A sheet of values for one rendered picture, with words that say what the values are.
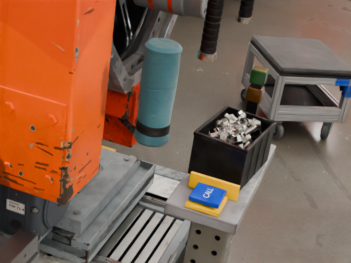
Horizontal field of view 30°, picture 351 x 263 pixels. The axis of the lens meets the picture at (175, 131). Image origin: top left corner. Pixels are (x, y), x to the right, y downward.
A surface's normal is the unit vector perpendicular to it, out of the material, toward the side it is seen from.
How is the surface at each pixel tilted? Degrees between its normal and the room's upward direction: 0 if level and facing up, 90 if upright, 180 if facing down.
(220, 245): 90
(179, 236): 0
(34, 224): 90
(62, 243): 90
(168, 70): 88
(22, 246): 0
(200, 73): 0
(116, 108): 80
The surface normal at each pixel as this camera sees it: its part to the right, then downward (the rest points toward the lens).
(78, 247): -0.33, 0.39
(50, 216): 0.93, 0.27
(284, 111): 0.22, 0.48
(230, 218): 0.14, -0.88
